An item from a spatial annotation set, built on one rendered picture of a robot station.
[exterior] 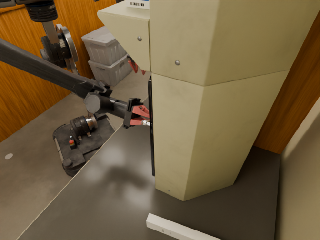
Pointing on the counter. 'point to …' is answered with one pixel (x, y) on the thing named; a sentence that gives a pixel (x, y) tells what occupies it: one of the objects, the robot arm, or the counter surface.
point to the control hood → (130, 31)
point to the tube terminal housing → (217, 83)
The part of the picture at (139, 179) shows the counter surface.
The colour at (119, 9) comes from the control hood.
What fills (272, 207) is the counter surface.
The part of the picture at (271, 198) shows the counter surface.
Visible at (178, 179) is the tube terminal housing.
